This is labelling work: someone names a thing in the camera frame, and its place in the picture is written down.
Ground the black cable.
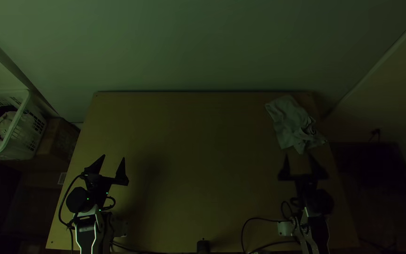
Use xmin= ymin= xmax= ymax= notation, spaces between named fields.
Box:
xmin=241 ymin=216 xmax=297 ymax=254
xmin=57 ymin=173 xmax=85 ymax=230

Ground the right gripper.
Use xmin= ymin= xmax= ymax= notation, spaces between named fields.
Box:
xmin=277 ymin=154 xmax=330 ymax=204

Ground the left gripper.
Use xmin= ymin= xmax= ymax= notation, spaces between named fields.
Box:
xmin=82 ymin=154 xmax=130 ymax=205

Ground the white laundry basket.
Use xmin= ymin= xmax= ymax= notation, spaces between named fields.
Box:
xmin=0 ymin=88 xmax=48 ymax=161

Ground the brown cardboard box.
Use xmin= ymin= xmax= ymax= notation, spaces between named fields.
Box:
xmin=35 ymin=117 xmax=81 ymax=164

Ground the white t-shirt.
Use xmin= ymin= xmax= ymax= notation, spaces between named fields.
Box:
xmin=265 ymin=94 xmax=328 ymax=155

